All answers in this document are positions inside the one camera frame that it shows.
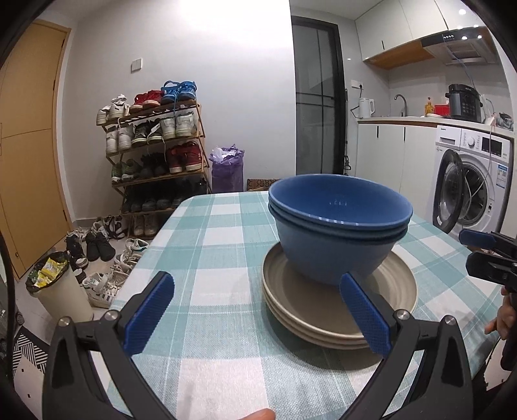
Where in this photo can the white wall cabinets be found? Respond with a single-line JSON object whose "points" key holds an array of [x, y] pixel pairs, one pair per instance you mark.
{"points": [[396, 24]]}

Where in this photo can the white washing machine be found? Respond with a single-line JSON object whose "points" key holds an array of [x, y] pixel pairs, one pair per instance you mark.
{"points": [[448, 139]]}

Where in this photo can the purple plastic bag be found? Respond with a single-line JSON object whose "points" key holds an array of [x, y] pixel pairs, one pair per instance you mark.
{"points": [[228, 173]]}

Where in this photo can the steel range hood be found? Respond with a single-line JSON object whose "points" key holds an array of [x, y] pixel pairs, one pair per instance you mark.
{"points": [[456, 44]]}

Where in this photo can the person's left hand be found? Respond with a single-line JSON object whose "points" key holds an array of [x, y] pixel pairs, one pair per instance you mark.
{"points": [[256, 415]]}

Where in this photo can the white kitchen countertop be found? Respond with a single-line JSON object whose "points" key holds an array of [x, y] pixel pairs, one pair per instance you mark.
{"points": [[387, 119]]}

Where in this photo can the person's right hand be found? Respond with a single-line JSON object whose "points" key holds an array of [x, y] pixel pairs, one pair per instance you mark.
{"points": [[507, 323]]}

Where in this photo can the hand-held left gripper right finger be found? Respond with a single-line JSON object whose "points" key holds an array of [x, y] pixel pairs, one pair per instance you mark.
{"points": [[365, 315]]}

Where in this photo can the teal checked tablecloth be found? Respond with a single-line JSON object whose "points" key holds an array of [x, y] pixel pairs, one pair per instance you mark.
{"points": [[210, 250]]}

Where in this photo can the pile of scattered sneakers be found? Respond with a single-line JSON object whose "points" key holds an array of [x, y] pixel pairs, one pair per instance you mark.
{"points": [[101, 246]]}

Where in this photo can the wooden shoe rack with shoes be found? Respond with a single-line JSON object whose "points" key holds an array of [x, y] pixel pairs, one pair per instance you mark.
{"points": [[181, 155]]}

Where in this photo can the white electric kettle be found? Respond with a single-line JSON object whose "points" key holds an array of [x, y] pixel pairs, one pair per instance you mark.
{"points": [[366, 108]]}

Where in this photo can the grey plastic bag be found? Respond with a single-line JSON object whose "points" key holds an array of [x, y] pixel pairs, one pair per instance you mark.
{"points": [[505, 121]]}

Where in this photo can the wooden door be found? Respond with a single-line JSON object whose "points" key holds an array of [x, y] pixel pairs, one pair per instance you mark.
{"points": [[28, 141]]}

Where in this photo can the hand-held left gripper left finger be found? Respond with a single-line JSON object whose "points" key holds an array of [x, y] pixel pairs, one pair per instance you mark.
{"points": [[149, 311]]}

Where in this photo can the white wall outlet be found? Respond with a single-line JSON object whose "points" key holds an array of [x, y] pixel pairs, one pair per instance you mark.
{"points": [[357, 85]]}

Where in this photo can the white trash bin black liner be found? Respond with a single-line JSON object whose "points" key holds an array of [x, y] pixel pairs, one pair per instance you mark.
{"points": [[68, 295]]}

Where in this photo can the black framed glass door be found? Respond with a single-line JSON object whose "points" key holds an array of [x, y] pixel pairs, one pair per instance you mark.
{"points": [[319, 101]]}

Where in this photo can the white kitchen base cabinets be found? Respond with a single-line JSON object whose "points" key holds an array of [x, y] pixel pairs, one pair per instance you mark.
{"points": [[387, 157]]}

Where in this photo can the light blue bowl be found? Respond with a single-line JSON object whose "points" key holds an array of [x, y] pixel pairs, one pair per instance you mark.
{"points": [[331, 258]]}

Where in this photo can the yellow bottle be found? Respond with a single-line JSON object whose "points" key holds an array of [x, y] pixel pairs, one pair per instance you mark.
{"points": [[429, 108]]}

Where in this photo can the red box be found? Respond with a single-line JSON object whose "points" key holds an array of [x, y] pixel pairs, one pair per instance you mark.
{"points": [[441, 110]]}

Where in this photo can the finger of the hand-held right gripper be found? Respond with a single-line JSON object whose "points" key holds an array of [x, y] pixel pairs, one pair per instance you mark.
{"points": [[488, 268], [478, 238]]}

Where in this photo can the white light switch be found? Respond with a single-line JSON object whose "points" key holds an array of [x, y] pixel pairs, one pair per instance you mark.
{"points": [[136, 64]]}

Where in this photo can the black white geometric rug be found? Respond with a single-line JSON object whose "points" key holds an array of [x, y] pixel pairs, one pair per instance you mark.
{"points": [[28, 351]]}

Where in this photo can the beige ridged plate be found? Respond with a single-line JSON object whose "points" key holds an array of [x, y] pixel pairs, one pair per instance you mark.
{"points": [[282, 319], [319, 342], [282, 282]]}

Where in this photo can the brown circle patterned mat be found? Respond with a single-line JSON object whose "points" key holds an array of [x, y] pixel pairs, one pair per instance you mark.
{"points": [[258, 183]]}

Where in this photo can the black pressure cooker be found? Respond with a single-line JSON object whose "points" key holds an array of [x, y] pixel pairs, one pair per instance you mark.
{"points": [[464, 103]]}

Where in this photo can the metal kitchen faucet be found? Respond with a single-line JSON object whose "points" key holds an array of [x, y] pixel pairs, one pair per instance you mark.
{"points": [[404, 107]]}

